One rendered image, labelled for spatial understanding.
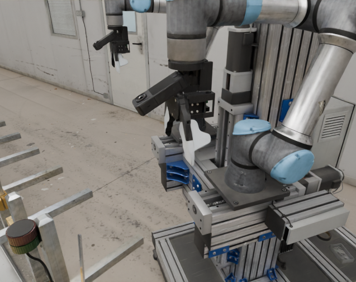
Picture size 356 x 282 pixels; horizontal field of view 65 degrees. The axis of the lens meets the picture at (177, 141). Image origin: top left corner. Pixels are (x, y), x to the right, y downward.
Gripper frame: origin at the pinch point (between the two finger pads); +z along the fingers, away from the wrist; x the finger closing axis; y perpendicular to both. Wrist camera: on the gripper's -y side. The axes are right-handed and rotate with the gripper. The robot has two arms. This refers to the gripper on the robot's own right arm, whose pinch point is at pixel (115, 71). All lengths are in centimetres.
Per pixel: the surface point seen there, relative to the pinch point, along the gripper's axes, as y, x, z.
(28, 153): -46, 1, 36
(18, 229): -36, -81, 14
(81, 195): -24, -44, 36
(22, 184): -46, -27, 37
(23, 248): -35, -83, 18
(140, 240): -6, -64, 46
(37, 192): -68, 109, 132
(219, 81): 141, 148, 55
